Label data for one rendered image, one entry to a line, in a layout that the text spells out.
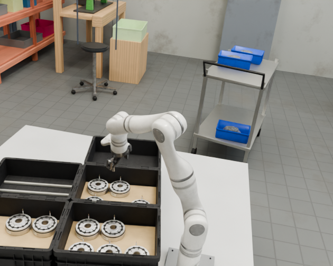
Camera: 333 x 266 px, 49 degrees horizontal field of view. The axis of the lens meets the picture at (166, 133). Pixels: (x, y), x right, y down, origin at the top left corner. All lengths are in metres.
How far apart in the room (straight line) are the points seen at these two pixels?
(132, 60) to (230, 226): 3.92
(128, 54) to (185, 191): 4.31
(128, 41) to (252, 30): 2.30
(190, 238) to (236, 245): 0.46
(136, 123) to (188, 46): 5.99
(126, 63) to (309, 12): 3.48
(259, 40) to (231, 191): 4.70
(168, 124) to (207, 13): 6.02
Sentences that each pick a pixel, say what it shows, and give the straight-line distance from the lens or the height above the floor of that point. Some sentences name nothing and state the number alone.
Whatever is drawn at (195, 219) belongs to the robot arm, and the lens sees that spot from 1.40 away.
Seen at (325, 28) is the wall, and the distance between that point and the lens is 7.35.
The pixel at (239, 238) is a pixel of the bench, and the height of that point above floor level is 0.70.
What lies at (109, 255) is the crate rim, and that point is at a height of 0.93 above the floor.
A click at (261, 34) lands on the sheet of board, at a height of 0.73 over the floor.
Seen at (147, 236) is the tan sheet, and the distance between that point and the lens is 1.64.
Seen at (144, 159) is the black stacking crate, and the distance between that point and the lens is 2.14.
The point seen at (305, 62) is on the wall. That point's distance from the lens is 7.43.
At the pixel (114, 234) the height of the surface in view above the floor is 0.86.
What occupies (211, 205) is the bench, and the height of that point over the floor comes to 0.70.
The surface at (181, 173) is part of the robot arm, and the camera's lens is 1.27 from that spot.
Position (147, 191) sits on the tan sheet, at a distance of 1.88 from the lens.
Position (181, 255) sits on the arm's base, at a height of 0.86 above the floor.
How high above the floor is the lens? 1.97
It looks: 28 degrees down
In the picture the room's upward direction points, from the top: 6 degrees clockwise
